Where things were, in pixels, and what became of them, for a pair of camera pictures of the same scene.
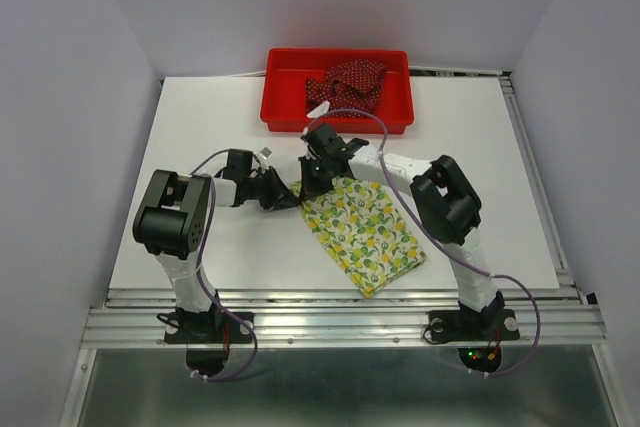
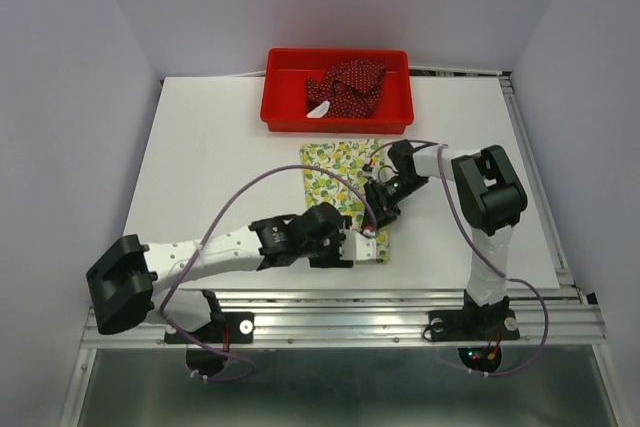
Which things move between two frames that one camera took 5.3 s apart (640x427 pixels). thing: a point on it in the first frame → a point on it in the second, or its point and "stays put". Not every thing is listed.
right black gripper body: (317, 157) → (399, 187)
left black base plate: (207, 328) stays put
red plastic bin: (284, 107) stays put
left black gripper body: (254, 186) → (326, 254)
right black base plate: (472, 325) stays put
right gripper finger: (317, 175) → (385, 213)
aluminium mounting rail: (344, 320) stays put
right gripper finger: (309, 178) → (374, 196)
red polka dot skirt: (351, 85) stays put
